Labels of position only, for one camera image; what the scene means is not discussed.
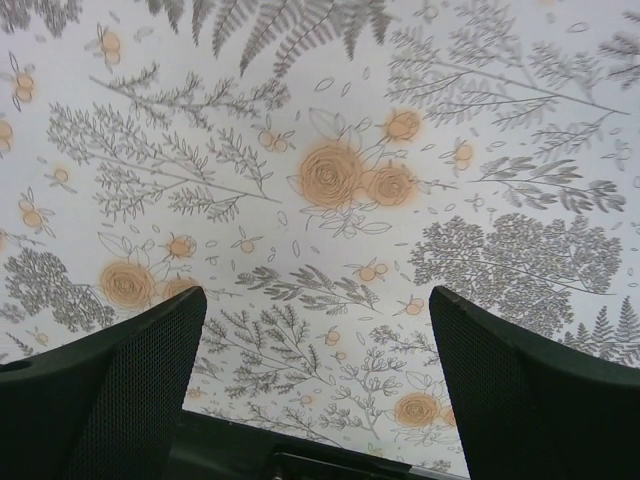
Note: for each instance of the floral patterned table mat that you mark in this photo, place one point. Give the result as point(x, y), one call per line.
point(317, 167)

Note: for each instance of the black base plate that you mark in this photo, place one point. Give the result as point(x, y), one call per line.
point(209, 448)

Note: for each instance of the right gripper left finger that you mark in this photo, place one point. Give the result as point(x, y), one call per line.
point(105, 406)

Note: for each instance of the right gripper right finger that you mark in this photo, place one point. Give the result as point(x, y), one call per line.
point(527, 407)

